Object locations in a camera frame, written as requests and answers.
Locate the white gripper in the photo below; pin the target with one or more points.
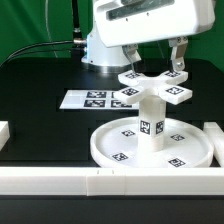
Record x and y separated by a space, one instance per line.
124 22

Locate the white cross-shaped table base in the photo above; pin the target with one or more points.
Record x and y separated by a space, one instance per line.
166 86

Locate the white round table top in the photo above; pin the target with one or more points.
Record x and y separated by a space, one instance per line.
115 145

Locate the white marker sheet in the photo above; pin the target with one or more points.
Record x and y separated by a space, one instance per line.
93 99

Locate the white right rail block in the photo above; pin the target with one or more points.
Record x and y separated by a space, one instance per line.
216 135

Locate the white rail block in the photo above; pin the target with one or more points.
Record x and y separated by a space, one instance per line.
216 135
4 133

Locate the white front rail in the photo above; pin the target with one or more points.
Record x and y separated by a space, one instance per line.
110 181

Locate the white left rail block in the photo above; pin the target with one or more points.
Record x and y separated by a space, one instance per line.
4 133

